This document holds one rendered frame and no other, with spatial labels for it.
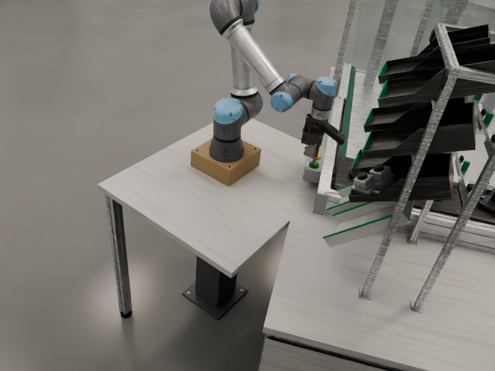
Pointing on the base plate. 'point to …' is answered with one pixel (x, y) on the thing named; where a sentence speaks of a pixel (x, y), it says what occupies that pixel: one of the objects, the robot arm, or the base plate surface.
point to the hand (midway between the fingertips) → (315, 160)
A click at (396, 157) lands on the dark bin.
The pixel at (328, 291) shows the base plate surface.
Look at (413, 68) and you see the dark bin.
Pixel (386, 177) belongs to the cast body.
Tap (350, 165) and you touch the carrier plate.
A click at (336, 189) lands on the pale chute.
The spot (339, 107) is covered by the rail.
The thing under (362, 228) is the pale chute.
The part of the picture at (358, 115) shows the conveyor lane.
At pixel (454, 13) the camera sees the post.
